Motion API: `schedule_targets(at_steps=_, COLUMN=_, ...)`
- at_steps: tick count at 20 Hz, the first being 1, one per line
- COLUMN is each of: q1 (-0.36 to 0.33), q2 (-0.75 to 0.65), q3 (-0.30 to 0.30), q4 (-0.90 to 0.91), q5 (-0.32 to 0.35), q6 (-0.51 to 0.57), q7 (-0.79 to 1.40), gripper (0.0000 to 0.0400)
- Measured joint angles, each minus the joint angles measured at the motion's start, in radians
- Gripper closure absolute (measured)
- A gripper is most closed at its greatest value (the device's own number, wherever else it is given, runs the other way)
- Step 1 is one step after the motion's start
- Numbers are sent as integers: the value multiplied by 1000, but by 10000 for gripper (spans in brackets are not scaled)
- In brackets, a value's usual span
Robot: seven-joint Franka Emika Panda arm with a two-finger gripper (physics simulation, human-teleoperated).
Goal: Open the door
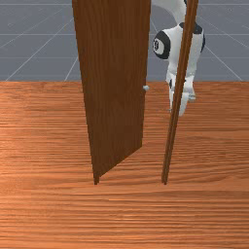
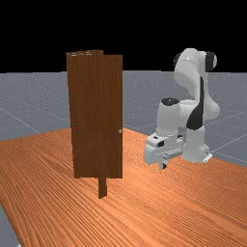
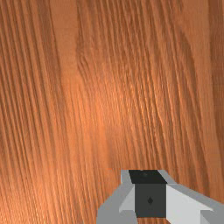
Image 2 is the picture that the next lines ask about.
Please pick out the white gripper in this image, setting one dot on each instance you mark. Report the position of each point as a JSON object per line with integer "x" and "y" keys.
{"x": 160, "y": 146}

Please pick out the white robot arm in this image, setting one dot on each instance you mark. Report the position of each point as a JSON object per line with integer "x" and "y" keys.
{"x": 196, "y": 83}

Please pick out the brown wooden door frame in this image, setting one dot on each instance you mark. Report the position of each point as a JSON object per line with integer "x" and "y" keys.
{"x": 96, "y": 115}

